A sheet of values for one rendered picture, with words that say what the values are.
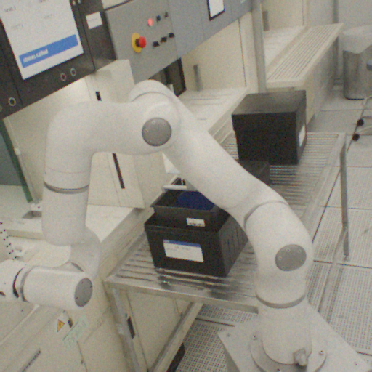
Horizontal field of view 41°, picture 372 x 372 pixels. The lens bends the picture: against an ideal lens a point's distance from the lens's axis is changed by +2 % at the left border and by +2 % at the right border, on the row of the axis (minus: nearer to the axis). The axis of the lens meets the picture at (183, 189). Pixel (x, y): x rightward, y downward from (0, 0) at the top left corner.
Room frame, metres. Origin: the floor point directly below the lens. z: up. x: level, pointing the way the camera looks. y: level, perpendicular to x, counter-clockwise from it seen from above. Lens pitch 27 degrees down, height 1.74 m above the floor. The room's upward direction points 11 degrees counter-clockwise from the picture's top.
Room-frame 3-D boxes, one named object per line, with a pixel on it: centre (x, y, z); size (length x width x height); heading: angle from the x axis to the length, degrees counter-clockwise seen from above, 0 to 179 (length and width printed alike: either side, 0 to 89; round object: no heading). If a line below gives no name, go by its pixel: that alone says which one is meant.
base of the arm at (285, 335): (0.93, -0.18, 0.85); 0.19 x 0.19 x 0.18
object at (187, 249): (1.44, -0.03, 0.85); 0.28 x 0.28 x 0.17; 58
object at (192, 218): (1.44, -0.03, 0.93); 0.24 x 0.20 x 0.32; 58
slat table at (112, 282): (1.79, -0.25, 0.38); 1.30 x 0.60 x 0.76; 150
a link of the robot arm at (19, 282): (0.94, 0.38, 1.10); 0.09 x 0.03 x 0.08; 150
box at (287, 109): (2.14, -0.46, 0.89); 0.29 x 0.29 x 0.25; 64
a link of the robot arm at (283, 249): (0.90, -0.18, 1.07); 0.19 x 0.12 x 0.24; 3
